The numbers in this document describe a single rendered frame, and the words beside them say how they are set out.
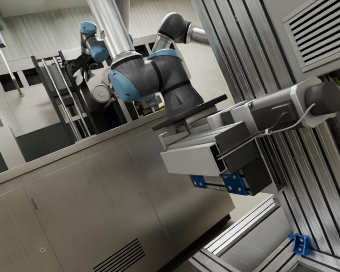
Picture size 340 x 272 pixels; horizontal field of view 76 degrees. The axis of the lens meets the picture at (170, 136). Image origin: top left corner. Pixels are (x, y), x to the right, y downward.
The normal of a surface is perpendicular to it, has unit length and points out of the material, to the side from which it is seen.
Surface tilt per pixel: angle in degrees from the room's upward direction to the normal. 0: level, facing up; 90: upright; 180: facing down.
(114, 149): 90
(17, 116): 90
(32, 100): 90
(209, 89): 90
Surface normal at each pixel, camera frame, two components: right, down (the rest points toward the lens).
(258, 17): -0.83, 0.39
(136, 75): 0.37, -0.04
